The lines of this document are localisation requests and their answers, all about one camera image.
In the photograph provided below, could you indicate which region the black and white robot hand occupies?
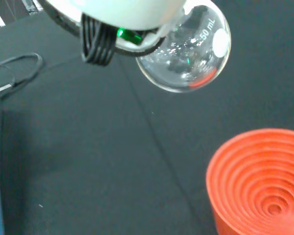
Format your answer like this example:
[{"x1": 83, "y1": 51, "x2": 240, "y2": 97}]
[{"x1": 36, "y1": 0, "x2": 187, "y2": 67}]

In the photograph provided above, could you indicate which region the black table cloth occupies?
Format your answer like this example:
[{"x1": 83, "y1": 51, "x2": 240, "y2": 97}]
[{"x1": 0, "y1": 0, "x2": 294, "y2": 235}]

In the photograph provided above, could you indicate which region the looped black cable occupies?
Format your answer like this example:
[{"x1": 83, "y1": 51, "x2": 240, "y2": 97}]
[{"x1": 0, "y1": 52, "x2": 44, "y2": 98}]

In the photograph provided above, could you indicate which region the orange ribbed flask ring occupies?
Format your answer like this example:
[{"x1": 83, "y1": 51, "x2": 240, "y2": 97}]
[{"x1": 205, "y1": 128, "x2": 294, "y2": 235}]

